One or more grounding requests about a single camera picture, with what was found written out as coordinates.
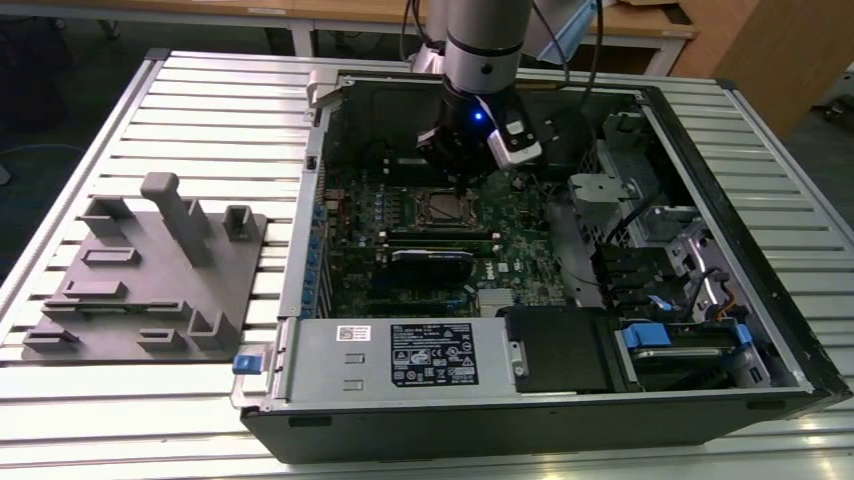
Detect silver CPU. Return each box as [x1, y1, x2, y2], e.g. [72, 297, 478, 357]
[429, 197, 468, 221]

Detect CPU socket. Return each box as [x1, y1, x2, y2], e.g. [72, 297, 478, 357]
[409, 187, 486, 234]

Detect green motherboard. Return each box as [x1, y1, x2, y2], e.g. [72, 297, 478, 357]
[317, 162, 583, 320]

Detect black graphics card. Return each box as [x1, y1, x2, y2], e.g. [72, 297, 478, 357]
[388, 248, 477, 287]

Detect small silver heatsink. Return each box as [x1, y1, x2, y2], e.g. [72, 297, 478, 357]
[476, 288, 523, 308]

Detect metal drive cage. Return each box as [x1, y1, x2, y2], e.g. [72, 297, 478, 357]
[579, 112, 679, 251]

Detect black power supply label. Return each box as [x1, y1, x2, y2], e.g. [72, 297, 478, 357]
[388, 322, 481, 387]

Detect wooden desk white legs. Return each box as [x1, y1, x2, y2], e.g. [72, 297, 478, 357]
[292, 0, 699, 76]

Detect hard disk in blue carrier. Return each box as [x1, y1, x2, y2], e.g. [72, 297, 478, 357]
[616, 322, 753, 392]

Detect silver power supply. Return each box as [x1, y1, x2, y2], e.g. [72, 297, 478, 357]
[276, 317, 520, 404]

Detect grey parts rack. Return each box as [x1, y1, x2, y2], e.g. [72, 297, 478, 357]
[18, 172, 272, 364]

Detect wooden cabinet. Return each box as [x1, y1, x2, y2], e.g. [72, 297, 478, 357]
[669, 0, 854, 136]

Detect black PC case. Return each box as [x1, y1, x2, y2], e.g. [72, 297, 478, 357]
[229, 69, 854, 466]

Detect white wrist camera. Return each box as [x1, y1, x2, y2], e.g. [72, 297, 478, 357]
[485, 112, 543, 169]

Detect thick black cable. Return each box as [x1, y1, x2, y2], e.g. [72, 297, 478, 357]
[540, 107, 596, 182]

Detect silver metal bracket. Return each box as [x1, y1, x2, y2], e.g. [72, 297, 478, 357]
[565, 172, 636, 221]

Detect grey case handle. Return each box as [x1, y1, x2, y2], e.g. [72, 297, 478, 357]
[304, 69, 342, 109]

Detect thin black cable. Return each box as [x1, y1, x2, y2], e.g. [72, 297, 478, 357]
[603, 189, 663, 249]

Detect black plastic bracket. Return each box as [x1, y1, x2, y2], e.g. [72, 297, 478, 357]
[589, 244, 688, 309]

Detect wooden desk grey frame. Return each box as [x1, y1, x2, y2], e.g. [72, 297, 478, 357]
[0, 0, 314, 56]

